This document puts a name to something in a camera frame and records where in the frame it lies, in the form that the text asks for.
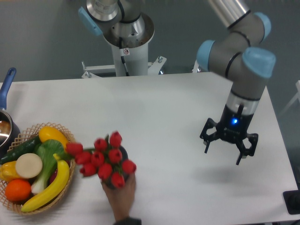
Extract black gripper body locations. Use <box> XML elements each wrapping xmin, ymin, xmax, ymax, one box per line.
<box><xmin>200</xmin><ymin>104</ymin><xmax>258</xmax><ymax>157</ymax></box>

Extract red tulip bouquet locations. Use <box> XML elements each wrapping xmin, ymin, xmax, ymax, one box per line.
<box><xmin>54</xmin><ymin>131</ymin><xmax>136</xmax><ymax>177</ymax></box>

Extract dark grey ribbed vase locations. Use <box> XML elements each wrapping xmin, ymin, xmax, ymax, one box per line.
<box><xmin>98</xmin><ymin>146</ymin><xmax>135</xmax><ymax>189</ymax></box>

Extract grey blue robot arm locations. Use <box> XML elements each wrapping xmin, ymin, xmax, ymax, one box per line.
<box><xmin>78</xmin><ymin>0</ymin><xmax>276</xmax><ymax>159</ymax></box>

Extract dark sleeved forearm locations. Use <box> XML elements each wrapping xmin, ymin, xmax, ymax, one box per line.
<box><xmin>114</xmin><ymin>217</ymin><xmax>142</xmax><ymax>225</ymax></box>

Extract person's hand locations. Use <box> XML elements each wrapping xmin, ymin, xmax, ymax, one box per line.
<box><xmin>101</xmin><ymin>173</ymin><xmax>136</xmax><ymax>222</ymax></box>

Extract black device at edge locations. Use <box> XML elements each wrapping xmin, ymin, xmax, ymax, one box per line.
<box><xmin>283</xmin><ymin>190</ymin><xmax>300</xmax><ymax>215</ymax></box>

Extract yellow banana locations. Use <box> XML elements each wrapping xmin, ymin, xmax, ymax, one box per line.
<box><xmin>21</xmin><ymin>160</ymin><xmax>70</xmax><ymax>213</ymax></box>

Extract yellow squash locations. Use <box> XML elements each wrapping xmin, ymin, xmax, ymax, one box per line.
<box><xmin>38</xmin><ymin>126</ymin><xmax>69</xmax><ymax>149</ymax></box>

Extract green bok choy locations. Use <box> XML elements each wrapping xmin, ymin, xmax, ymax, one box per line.
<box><xmin>31</xmin><ymin>140</ymin><xmax>64</xmax><ymax>195</ymax></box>

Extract woven wicker basket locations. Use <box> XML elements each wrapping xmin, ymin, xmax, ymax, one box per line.
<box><xmin>0</xmin><ymin>122</ymin><xmax>76</xmax><ymax>215</ymax></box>

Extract green cucumber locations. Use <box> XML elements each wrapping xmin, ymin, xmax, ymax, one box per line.
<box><xmin>0</xmin><ymin>135</ymin><xmax>41</xmax><ymax>165</ymax></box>

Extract beige round disc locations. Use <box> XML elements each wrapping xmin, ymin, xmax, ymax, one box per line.
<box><xmin>15</xmin><ymin>153</ymin><xmax>43</xmax><ymax>179</ymax></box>

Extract orange fruit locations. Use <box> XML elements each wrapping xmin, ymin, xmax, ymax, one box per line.
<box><xmin>5</xmin><ymin>179</ymin><xmax>31</xmax><ymax>202</ymax></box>

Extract yellow bell pepper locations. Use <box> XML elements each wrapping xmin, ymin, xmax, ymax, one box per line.
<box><xmin>0</xmin><ymin>161</ymin><xmax>21</xmax><ymax>182</ymax></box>

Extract white frame at right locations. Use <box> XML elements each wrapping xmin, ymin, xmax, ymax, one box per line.
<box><xmin>277</xmin><ymin>80</ymin><xmax>300</xmax><ymax>115</ymax></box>

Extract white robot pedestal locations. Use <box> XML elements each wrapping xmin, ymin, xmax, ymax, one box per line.
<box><xmin>82</xmin><ymin>12</ymin><xmax>167</xmax><ymax>78</ymax></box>

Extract blue handled saucepan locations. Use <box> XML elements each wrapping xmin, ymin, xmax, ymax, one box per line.
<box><xmin>0</xmin><ymin>67</ymin><xmax>20</xmax><ymax>157</ymax></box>

